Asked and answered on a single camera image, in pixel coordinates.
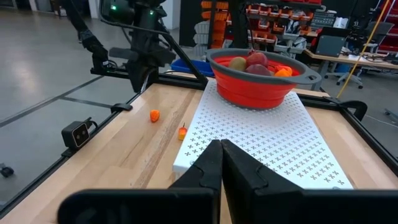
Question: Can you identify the dark red dimpled fruit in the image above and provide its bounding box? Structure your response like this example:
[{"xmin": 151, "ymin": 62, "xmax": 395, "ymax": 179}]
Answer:
[{"xmin": 246, "ymin": 49, "xmax": 269, "ymax": 68}]

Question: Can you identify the blue plastic bin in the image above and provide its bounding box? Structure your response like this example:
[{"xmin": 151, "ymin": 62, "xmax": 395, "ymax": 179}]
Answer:
[{"xmin": 170, "ymin": 58, "xmax": 215, "ymax": 78}]

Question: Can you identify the dark grey box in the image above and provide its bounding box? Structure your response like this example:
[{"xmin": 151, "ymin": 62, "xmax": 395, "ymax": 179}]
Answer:
[{"xmin": 315, "ymin": 34, "xmax": 346, "ymax": 58}]

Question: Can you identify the small black caster wheel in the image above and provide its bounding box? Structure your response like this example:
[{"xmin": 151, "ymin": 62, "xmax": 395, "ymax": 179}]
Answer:
[{"xmin": 0, "ymin": 163, "xmax": 15, "ymax": 179}]

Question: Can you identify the black office chair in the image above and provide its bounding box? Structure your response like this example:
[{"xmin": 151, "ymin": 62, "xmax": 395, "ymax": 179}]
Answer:
[{"xmin": 348, "ymin": 21, "xmax": 396, "ymax": 54}]

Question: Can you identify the yellow cable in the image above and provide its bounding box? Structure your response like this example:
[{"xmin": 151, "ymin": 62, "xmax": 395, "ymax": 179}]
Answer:
[{"xmin": 336, "ymin": 0, "xmax": 391, "ymax": 100}]

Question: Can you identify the black table-level camera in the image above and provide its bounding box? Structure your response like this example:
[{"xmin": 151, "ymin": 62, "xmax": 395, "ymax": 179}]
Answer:
[{"xmin": 61, "ymin": 119, "xmax": 94, "ymax": 151}]

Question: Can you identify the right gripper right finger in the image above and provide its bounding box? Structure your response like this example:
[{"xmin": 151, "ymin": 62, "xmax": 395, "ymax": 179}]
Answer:
[{"xmin": 220, "ymin": 138, "xmax": 398, "ymax": 224}]

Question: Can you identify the parts shelf with orange bins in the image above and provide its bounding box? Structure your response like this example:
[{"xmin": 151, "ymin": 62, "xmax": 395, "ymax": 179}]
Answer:
[{"xmin": 178, "ymin": 0, "xmax": 326, "ymax": 54}]

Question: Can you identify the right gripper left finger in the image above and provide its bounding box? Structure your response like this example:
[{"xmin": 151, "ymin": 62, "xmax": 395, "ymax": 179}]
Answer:
[{"xmin": 57, "ymin": 139, "xmax": 224, "ymax": 224}]

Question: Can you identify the white perforated metal shelf riser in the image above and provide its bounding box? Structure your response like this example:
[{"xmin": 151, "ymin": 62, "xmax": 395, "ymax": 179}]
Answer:
[{"xmin": 172, "ymin": 79, "xmax": 354, "ymax": 190}]

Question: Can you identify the small orange pear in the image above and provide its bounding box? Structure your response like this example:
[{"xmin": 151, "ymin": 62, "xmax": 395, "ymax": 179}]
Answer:
[{"xmin": 177, "ymin": 123, "xmax": 188, "ymax": 141}]

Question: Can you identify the maroon round bumpy fruit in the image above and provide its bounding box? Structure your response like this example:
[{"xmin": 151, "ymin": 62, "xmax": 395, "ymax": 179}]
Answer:
[{"xmin": 244, "ymin": 63, "xmax": 272, "ymax": 77}]

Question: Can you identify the wooden desk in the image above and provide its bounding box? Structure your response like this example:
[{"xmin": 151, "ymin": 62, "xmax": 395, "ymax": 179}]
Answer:
[{"xmin": 303, "ymin": 48, "xmax": 398, "ymax": 91}]

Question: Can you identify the red collapsible colander grey rim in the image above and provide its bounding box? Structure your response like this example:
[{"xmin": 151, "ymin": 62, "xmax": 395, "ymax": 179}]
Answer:
[{"xmin": 206, "ymin": 48, "xmax": 323, "ymax": 110}]

